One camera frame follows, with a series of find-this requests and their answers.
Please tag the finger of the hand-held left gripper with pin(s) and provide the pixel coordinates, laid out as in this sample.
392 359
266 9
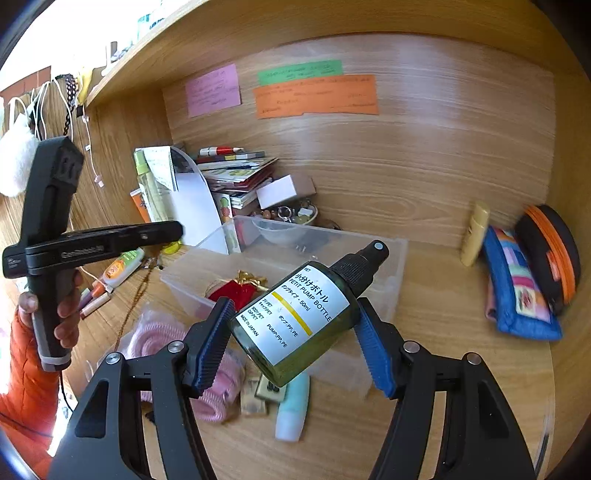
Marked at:
147 234

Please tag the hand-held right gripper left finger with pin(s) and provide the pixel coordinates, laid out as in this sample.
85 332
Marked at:
210 350

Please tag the white orange glue tube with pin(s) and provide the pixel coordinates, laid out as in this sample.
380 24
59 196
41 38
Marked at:
122 267

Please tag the green paper note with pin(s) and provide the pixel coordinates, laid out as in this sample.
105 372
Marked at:
300 72

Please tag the pink knitted pouch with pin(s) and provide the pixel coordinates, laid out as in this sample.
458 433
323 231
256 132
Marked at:
147 337

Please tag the small white box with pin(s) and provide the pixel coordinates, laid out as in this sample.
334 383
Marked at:
277 191

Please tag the pink paper note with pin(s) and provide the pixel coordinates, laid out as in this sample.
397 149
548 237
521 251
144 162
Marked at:
213 90

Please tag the fruit print card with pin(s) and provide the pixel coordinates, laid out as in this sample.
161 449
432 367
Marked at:
223 207

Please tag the person's left forearm orange sleeve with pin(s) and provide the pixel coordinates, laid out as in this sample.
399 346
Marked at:
27 392

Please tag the tall yellow-green bottle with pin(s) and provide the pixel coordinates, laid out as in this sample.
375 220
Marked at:
154 203

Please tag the green pump spray bottle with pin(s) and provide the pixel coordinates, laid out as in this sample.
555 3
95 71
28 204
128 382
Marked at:
286 332

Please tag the mint green tube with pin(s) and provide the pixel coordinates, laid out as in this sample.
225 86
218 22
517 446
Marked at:
291 415

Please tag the small brown box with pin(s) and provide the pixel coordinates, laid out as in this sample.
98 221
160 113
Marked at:
308 185

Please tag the orange carton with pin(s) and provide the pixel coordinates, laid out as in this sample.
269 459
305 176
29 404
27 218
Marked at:
141 207

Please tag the tan mahjong tile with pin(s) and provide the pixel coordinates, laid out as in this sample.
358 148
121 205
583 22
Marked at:
253 404

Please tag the white paper receipt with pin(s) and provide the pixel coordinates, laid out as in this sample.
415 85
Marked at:
161 168

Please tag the red and white pen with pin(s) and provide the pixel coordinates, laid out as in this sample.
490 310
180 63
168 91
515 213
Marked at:
220 151

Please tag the pink flat wallet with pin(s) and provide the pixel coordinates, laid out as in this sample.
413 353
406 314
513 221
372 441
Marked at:
491 308

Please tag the orange paper note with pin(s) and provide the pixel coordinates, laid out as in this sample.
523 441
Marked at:
318 98

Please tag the white fluffy toy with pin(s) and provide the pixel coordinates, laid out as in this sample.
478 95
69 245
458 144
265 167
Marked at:
16 157

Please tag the stack of books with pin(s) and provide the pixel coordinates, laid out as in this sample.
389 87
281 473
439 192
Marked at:
235 177

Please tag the black and orange zip case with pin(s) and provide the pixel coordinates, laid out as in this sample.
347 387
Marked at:
545 249

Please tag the pink marker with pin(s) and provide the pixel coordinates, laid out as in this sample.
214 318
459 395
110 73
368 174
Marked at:
94 307

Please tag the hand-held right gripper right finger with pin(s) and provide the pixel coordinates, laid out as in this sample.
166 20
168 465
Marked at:
374 350

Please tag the clear plastic storage box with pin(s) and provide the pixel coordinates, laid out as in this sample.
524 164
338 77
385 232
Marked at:
189 272

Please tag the person's left hand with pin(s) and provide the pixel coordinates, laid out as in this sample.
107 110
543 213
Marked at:
69 314

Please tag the white curved file holder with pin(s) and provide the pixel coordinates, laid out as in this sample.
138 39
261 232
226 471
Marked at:
194 207

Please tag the red velvet pouch gold trim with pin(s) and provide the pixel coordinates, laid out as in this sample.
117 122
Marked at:
231 293

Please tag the blue patchwork pouch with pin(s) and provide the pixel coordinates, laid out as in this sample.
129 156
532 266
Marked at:
517 286

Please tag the wooden desk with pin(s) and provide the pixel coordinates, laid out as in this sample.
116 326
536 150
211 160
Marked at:
438 392

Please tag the yellow tube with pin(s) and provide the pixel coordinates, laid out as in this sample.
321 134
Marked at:
475 235

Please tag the bowl of trinkets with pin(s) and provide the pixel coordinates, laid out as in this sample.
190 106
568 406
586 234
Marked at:
295 214

